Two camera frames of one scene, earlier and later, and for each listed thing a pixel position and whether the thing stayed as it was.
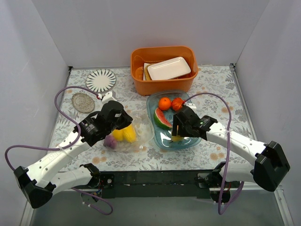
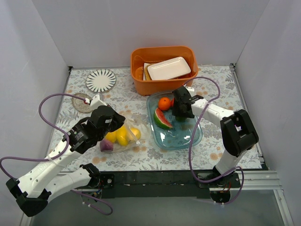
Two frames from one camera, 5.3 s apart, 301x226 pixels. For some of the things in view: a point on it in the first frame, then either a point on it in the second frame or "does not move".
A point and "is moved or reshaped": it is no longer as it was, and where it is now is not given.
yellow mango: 130,133 → 120,136
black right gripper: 179,123 → 179,109
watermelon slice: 161,120 does not move
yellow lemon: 177,138 → 136,132
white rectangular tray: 169,69 does not move
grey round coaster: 83,102 does not move
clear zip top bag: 131,137 is moved or reshaped
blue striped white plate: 101,80 does not move
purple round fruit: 109,141 → 105,145
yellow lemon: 118,134 → 111,136
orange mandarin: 164,103 does not move
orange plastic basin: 162,68 does not move
